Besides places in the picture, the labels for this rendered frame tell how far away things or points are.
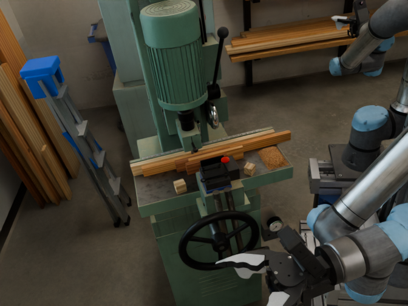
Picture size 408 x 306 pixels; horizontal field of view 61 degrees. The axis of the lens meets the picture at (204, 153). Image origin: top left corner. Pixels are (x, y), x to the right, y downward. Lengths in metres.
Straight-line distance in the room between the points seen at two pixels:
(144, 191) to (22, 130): 1.37
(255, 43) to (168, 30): 2.21
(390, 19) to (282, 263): 0.86
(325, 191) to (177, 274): 0.73
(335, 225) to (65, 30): 3.17
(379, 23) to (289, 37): 2.06
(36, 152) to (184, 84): 1.67
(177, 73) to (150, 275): 1.40
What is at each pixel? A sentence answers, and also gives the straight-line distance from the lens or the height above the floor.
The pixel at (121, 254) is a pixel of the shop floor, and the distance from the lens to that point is 2.34.
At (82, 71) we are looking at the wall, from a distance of 3.75.
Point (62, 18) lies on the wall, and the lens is 3.60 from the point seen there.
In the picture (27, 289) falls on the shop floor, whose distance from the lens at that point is 2.46.
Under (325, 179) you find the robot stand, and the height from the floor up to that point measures 0.76.
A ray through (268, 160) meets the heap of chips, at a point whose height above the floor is 0.92.
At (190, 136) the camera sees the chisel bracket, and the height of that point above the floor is 1.07.
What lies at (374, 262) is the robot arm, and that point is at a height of 1.23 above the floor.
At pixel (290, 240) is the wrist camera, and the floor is 1.32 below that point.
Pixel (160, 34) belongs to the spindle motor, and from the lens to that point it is 1.05.
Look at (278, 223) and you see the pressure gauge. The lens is 1.46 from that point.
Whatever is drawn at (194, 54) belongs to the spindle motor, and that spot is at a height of 1.37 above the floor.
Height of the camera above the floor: 1.79
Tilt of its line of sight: 38 degrees down
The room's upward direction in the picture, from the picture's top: 8 degrees counter-clockwise
